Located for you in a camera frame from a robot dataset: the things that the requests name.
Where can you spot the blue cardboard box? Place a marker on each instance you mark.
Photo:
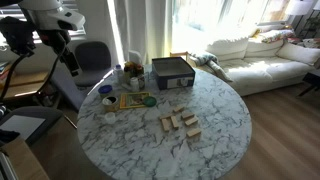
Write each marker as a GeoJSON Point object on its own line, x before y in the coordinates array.
{"type": "Point", "coordinates": [173, 78]}

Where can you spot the stacked books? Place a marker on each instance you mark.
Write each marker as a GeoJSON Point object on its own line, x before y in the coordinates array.
{"type": "Point", "coordinates": [5, 70]}

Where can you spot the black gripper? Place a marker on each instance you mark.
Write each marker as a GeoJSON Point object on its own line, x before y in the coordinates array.
{"type": "Point", "coordinates": [58, 41]}

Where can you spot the white bottle with blue cap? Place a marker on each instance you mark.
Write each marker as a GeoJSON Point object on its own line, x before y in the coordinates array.
{"type": "Point", "coordinates": [118, 74]}

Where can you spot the white curtain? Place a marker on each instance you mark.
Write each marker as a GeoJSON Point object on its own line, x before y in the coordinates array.
{"type": "Point", "coordinates": [143, 26]}

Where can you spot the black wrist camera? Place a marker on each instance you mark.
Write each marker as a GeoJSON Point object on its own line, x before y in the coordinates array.
{"type": "Point", "coordinates": [16, 33]}

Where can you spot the brown cardboard box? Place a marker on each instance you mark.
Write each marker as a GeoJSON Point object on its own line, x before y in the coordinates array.
{"type": "Point", "coordinates": [23, 160]}

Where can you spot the sauce bottle with red cap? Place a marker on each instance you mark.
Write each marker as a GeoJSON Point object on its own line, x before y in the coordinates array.
{"type": "Point", "coordinates": [139, 70]}

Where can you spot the wooden desk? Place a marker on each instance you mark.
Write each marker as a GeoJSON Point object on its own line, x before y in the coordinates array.
{"type": "Point", "coordinates": [25, 81]}

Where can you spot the green round lid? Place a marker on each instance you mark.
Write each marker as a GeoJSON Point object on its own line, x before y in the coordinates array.
{"type": "Point", "coordinates": [150, 101]}

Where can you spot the white flat sheet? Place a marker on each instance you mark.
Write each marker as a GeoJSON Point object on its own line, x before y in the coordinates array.
{"type": "Point", "coordinates": [23, 125]}

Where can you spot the small white jar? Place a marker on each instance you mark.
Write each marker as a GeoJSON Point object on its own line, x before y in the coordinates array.
{"type": "Point", "coordinates": [134, 84]}

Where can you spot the black coffee table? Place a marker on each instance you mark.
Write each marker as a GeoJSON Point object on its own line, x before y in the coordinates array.
{"type": "Point", "coordinates": [311, 80]}

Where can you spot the white lamp shade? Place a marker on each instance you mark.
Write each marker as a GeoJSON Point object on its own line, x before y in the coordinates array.
{"type": "Point", "coordinates": [298, 7]}

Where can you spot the wooden chair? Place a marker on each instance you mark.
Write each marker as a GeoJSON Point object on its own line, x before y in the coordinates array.
{"type": "Point", "coordinates": [179, 54]}

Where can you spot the floral cushion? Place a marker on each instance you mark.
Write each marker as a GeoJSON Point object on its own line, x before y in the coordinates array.
{"type": "Point", "coordinates": [276, 36]}

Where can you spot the grey padded seat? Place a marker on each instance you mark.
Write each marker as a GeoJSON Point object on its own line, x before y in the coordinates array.
{"type": "Point", "coordinates": [66, 88]}

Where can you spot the dark grey armchair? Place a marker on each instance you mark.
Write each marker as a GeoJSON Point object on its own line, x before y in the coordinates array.
{"type": "Point", "coordinates": [50, 115]}

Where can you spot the white window blinds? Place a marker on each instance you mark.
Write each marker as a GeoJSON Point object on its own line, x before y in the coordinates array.
{"type": "Point", "coordinates": [76, 31]}

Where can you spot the grey office chair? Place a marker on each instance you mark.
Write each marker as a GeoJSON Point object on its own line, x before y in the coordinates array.
{"type": "Point", "coordinates": [93, 56]}

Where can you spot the yellow dog picture book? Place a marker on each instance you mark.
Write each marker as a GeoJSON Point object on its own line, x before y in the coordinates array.
{"type": "Point", "coordinates": [133, 100]}

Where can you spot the wooden block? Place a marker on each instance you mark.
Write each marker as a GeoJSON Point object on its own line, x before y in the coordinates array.
{"type": "Point", "coordinates": [166, 125]}
{"type": "Point", "coordinates": [187, 115]}
{"type": "Point", "coordinates": [166, 116]}
{"type": "Point", "coordinates": [191, 121]}
{"type": "Point", "coordinates": [178, 108]}
{"type": "Point", "coordinates": [194, 132]}
{"type": "Point", "coordinates": [175, 122]}

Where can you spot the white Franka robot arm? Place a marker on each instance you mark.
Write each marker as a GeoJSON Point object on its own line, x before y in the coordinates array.
{"type": "Point", "coordinates": [50, 15]}

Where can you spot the white sofa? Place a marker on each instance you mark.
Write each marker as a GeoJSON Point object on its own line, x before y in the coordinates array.
{"type": "Point", "coordinates": [266, 66]}

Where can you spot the dark jar with yellow lid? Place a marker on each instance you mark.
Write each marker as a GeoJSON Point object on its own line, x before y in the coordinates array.
{"type": "Point", "coordinates": [128, 67]}

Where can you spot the glass shaker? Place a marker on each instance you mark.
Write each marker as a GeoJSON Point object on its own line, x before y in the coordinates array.
{"type": "Point", "coordinates": [142, 81]}

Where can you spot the white napkin stack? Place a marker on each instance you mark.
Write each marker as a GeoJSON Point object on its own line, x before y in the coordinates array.
{"type": "Point", "coordinates": [134, 57]}

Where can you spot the grey patterned blanket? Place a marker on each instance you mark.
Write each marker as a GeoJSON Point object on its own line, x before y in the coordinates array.
{"type": "Point", "coordinates": [208, 60]}

